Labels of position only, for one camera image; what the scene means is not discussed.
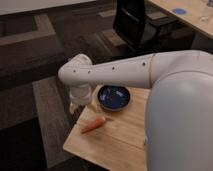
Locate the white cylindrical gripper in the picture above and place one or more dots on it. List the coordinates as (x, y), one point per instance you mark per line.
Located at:
(81, 95)

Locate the orange pepper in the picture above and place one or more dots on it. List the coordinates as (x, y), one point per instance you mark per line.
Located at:
(98, 122)

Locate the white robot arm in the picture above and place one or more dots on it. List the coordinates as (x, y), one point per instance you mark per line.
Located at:
(179, 111)

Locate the dark blue bowl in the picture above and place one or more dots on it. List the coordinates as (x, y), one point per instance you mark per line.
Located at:
(113, 98)

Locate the black office chair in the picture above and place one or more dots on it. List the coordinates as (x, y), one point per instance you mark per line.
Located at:
(143, 27)

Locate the blue round coaster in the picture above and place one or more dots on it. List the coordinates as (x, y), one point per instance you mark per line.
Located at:
(179, 11)

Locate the wooden background desk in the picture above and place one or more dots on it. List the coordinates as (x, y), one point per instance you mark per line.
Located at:
(192, 17)

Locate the clear drinking glass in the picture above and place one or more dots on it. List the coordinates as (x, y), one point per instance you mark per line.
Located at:
(207, 11)

